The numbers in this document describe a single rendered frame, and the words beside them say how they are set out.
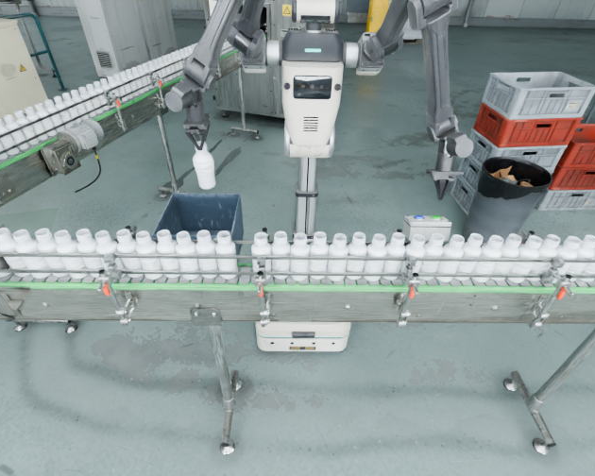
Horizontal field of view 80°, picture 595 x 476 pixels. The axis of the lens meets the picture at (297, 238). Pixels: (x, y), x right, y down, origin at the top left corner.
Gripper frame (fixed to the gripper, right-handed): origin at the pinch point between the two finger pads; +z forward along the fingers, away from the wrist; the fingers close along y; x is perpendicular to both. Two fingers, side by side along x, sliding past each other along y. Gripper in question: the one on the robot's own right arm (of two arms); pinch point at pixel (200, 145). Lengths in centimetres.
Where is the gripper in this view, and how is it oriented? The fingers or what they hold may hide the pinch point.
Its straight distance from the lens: 128.1
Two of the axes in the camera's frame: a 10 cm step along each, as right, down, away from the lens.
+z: -0.1, 7.9, 6.2
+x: 10.0, -0.1, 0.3
